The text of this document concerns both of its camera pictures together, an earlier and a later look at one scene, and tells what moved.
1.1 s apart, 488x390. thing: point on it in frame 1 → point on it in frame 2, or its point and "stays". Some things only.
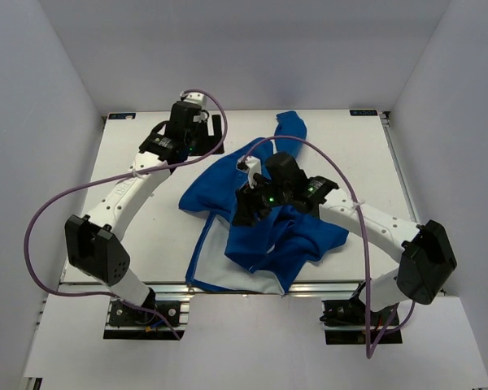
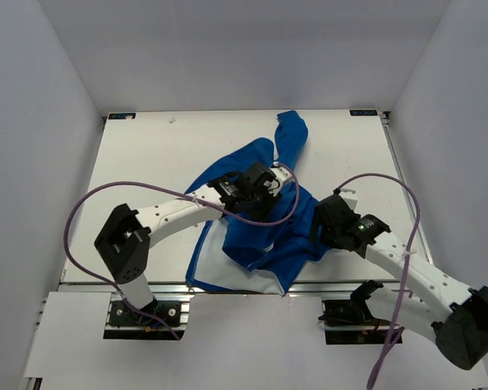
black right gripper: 248,203 → 315,230
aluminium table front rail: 294,289 stays
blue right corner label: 363,112 stays
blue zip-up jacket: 260,257 stays
